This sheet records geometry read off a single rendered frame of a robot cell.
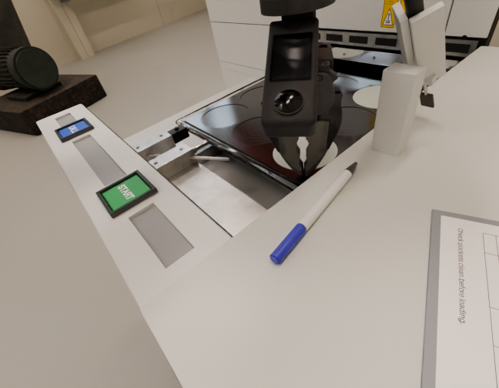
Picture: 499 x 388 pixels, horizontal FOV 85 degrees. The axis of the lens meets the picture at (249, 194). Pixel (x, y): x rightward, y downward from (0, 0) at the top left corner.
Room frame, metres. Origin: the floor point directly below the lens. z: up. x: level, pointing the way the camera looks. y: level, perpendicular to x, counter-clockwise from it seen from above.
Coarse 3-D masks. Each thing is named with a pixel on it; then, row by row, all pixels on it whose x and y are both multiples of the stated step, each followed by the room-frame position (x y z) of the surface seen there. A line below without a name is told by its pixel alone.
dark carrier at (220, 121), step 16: (336, 80) 0.59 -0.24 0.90; (352, 80) 0.57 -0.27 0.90; (368, 80) 0.55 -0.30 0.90; (240, 96) 0.62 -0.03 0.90; (256, 96) 0.60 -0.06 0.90; (352, 96) 0.50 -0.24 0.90; (208, 112) 0.57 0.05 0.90; (224, 112) 0.55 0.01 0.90; (240, 112) 0.54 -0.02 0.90; (256, 112) 0.52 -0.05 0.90; (352, 112) 0.44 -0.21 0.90; (368, 112) 0.42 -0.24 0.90; (208, 128) 0.50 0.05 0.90; (224, 128) 0.49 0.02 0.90; (240, 128) 0.47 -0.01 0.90; (256, 128) 0.46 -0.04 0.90; (352, 128) 0.39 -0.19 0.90; (368, 128) 0.38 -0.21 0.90; (240, 144) 0.41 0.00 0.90; (256, 144) 0.40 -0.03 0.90; (272, 144) 0.39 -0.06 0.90; (336, 144) 0.35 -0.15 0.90; (352, 144) 0.34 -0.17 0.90; (256, 160) 0.36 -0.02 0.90; (272, 160) 0.35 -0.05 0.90; (288, 176) 0.30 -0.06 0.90; (304, 176) 0.29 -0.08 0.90
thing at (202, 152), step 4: (204, 148) 0.51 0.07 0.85; (208, 148) 0.51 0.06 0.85; (212, 148) 0.52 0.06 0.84; (216, 148) 0.52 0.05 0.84; (196, 152) 0.50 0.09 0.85; (200, 152) 0.50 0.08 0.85; (204, 152) 0.51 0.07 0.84; (208, 152) 0.51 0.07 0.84; (212, 152) 0.51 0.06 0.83; (216, 152) 0.52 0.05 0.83; (220, 152) 0.52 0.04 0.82; (212, 156) 0.51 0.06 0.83; (200, 160) 0.50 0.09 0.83; (204, 160) 0.50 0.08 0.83; (208, 160) 0.51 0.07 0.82
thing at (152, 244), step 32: (96, 128) 0.48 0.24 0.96; (64, 160) 0.38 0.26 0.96; (96, 160) 0.37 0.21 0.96; (128, 160) 0.34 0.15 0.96; (160, 192) 0.25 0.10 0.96; (96, 224) 0.22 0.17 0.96; (128, 224) 0.21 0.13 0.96; (160, 224) 0.20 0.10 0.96; (192, 224) 0.19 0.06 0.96; (128, 256) 0.17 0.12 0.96; (160, 256) 0.16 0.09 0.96; (192, 256) 0.15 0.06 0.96; (160, 288) 0.13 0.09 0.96
